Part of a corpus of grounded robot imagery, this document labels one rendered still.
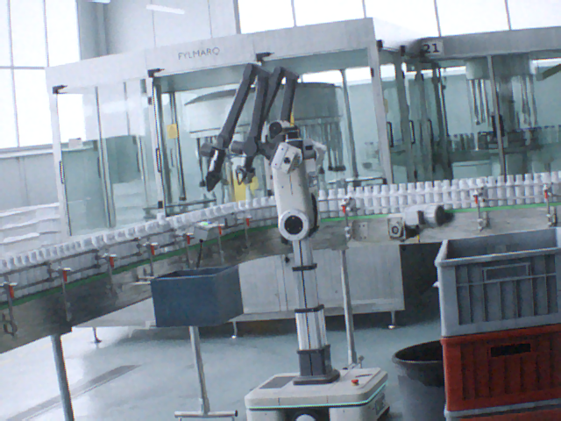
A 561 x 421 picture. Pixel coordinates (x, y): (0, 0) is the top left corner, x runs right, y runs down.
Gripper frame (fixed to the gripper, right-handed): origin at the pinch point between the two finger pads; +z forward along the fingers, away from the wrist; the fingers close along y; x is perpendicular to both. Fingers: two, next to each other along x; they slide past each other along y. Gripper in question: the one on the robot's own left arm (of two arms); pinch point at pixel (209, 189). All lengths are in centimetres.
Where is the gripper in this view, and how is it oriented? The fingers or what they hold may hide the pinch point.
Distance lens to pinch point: 579.3
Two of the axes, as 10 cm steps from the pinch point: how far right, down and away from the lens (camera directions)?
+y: -1.2, 1.4, -9.8
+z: -2.7, 9.5, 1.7
